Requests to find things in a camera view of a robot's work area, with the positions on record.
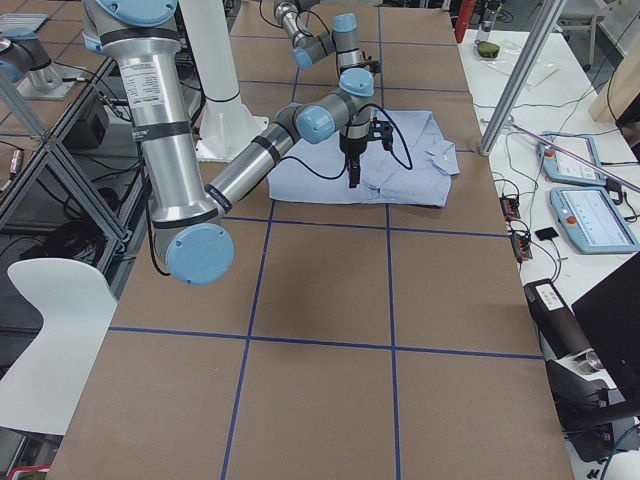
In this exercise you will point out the black monitor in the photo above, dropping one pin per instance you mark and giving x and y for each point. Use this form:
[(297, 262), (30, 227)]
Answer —
[(608, 314)]

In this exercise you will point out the white chair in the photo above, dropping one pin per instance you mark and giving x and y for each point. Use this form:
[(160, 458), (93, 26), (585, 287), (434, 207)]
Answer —
[(41, 390)]

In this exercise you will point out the green fabric pouch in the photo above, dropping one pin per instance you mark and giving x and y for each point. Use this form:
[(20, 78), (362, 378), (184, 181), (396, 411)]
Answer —
[(487, 49)]

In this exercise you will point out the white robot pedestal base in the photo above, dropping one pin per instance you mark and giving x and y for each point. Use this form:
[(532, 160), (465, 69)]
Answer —
[(227, 126)]

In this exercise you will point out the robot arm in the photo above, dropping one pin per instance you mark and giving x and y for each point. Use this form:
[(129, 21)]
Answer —
[(340, 41), (142, 37)]

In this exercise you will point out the reacher grabber stick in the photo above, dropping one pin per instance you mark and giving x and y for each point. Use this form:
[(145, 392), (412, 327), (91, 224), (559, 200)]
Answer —
[(572, 159)]

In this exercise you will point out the light blue striped shirt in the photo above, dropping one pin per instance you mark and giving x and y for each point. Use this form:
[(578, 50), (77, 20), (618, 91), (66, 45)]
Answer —
[(418, 171)]

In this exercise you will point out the near teach pendant tablet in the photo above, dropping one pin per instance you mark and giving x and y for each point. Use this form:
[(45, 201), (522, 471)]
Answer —
[(592, 221)]

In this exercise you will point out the aluminium frame post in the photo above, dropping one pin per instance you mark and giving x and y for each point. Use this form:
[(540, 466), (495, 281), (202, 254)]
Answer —
[(531, 50)]

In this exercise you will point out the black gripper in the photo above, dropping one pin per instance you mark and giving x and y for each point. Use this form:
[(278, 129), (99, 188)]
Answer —
[(351, 148), (348, 69)]

